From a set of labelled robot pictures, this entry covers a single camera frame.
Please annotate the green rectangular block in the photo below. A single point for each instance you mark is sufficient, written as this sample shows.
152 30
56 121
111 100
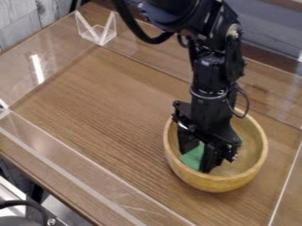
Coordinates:
192 157

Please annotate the black metal base plate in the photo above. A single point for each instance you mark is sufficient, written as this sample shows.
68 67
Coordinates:
66 215

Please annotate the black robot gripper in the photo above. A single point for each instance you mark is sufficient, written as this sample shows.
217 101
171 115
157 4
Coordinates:
203 120

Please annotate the brown wooden bowl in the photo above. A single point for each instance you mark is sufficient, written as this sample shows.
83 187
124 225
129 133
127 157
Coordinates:
231 175

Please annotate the clear acrylic corner bracket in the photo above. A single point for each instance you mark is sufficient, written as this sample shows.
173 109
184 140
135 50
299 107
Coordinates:
97 34

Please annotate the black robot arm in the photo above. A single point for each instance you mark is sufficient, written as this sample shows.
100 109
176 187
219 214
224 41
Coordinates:
208 31

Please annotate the clear acrylic tray wall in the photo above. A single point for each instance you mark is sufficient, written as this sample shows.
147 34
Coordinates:
99 195

